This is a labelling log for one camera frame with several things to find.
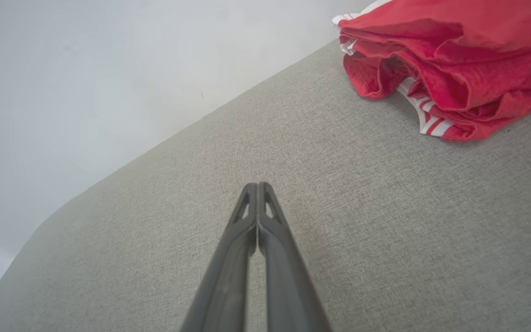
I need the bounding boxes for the grey fabric sofa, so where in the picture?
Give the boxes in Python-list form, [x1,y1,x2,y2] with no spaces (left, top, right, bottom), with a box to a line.
[0,39,531,332]

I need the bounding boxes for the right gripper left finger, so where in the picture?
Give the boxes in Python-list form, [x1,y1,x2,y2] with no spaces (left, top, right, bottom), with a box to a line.
[180,182,259,332]

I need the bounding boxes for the red jersey striped white trim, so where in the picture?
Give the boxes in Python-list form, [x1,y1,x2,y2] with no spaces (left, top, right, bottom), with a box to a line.
[332,0,531,142]

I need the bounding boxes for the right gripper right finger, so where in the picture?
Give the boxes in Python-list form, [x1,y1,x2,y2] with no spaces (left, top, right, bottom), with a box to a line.
[257,182,333,332]

